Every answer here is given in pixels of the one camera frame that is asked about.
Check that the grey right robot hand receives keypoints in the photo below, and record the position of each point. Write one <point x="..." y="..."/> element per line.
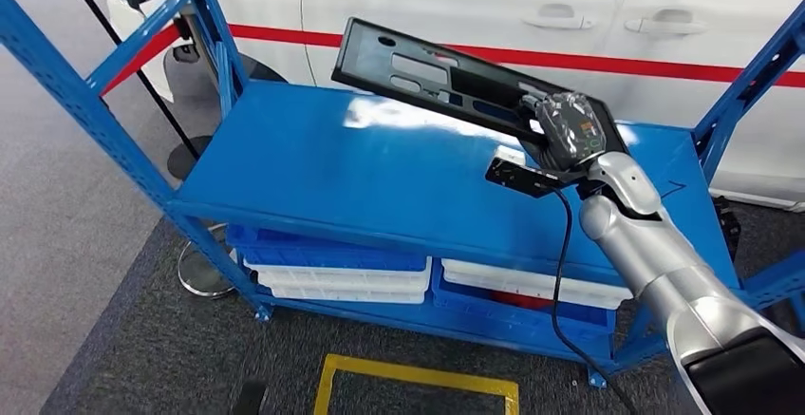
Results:
<point x="572" y="129"/>

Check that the black plastic panel part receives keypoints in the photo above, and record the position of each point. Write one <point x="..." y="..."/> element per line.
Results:
<point x="358" y="53"/>

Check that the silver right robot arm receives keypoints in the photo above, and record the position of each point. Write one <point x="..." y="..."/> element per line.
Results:
<point x="654" y="255"/>

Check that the blue metal shelf rack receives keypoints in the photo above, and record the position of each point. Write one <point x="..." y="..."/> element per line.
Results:
<point x="283" y="167"/>

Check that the white plastic bin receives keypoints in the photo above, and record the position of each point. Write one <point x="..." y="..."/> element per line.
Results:
<point x="534" y="283"/>
<point x="346" y="297"/>
<point x="339" y="279"/>

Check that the red item in bin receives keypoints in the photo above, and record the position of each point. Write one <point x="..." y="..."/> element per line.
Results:
<point x="522" y="301"/>

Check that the black device behind rack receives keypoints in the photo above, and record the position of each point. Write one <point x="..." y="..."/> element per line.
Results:
<point x="726" y="230"/>

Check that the blue plastic bin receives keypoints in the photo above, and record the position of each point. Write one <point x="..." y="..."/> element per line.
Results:
<point x="522" y="324"/>
<point x="327" y="248"/>

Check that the black stanchion base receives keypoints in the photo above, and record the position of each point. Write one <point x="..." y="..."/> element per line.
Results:
<point x="185" y="157"/>

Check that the red barrier belt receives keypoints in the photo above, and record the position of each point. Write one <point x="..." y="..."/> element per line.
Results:
<point x="141" y="60"/>

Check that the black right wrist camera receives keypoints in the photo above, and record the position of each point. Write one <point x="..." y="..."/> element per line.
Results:
<point x="522" y="176"/>

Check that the black stanchion post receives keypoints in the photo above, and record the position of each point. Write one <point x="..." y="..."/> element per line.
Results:
<point x="119" y="44"/>

